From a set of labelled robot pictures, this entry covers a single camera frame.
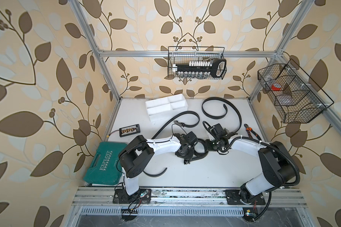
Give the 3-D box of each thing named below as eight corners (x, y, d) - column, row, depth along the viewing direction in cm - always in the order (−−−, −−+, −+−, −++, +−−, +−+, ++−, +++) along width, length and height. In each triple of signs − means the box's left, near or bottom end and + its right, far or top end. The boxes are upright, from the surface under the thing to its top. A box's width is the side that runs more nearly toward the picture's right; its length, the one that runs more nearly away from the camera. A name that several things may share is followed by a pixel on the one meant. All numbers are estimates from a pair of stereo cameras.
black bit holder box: (120, 137, 100) (119, 135, 98) (120, 129, 104) (119, 127, 102) (140, 132, 102) (140, 130, 101) (139, 125, 107) (139, 123, 105)
